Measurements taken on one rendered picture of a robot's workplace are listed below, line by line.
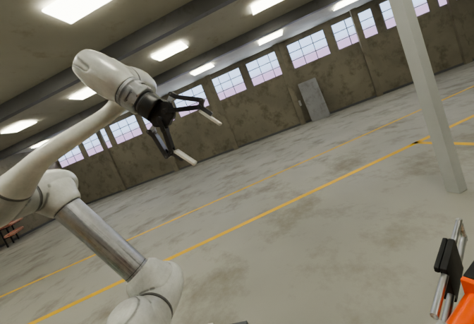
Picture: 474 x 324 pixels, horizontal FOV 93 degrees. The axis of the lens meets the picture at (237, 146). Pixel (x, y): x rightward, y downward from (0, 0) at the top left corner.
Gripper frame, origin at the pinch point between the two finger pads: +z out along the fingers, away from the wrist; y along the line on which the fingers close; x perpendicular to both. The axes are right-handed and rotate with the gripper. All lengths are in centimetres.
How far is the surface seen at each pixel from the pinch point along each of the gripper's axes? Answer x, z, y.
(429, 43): 1225, 571, 800
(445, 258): -33, 39, 13
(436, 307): -38, 36, 8
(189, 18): 545, -261, 120
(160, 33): 553, -310, 47
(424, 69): 178, 124, 140
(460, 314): -39, 38, 9
